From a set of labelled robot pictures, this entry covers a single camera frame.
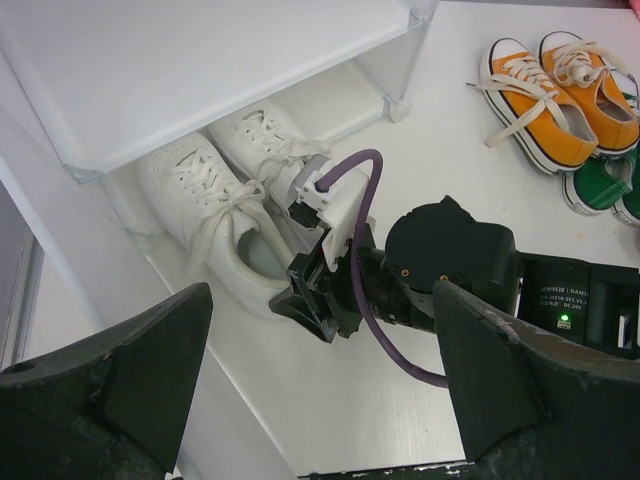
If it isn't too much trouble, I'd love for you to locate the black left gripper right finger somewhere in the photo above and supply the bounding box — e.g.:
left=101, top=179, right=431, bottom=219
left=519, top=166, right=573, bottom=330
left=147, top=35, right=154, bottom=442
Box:
left=434, top=281, right=639, bottom=479

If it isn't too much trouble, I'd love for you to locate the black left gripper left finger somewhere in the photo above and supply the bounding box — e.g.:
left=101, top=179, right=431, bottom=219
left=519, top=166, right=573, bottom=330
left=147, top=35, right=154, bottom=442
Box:
left=1, top=283, right=213, bottom=479

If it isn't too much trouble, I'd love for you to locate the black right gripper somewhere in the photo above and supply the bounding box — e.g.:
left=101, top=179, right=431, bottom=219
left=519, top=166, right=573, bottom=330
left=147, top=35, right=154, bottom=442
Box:
left=268, top=224, right=390, bottom=343

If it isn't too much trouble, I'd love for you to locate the white sneaker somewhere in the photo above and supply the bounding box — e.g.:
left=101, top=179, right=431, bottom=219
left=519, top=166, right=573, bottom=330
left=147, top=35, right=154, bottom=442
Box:
left=135, top=132, right=294, bottom=321
left=207, top=103, right=334, bottom=251

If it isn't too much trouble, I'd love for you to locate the white plastic shoe cabinet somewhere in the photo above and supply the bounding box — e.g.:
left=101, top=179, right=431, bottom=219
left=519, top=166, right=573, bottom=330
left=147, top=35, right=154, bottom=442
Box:
left=1, top=1, right=437, bottom=479

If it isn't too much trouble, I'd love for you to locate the orange canvas sneaker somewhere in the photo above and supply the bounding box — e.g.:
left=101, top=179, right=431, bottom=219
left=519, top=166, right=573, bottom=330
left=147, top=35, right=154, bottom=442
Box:
left=538, top=31, right=639, bottom=157
left=470, top=38, right=597, bottom=175

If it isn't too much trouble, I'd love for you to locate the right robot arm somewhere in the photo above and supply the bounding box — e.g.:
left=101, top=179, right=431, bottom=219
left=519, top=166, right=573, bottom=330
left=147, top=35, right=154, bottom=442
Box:
left=347, top=196, right=639, bottom=360

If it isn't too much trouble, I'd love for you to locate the green canvas sneaker right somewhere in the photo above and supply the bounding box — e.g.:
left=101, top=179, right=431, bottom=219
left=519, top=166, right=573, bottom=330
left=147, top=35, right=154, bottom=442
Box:
left=613, top=146, right=639, bottom=227

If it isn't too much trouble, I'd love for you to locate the green canvas sneaker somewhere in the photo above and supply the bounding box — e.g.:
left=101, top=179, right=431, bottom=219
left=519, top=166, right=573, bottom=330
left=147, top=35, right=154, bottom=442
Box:
left=613, top=146, right=639, bottom=227
left=562, top=152, right=628, bottom=216

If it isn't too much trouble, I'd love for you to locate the green canvas sneaker left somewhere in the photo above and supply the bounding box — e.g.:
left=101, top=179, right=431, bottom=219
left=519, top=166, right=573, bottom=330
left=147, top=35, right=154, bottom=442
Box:
left=562, top=152, right=628, bottom=216

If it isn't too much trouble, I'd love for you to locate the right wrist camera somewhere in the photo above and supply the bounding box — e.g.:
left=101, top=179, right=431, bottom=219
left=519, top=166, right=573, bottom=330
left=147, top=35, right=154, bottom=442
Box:
left=288, top=155, right=369, bottom=272

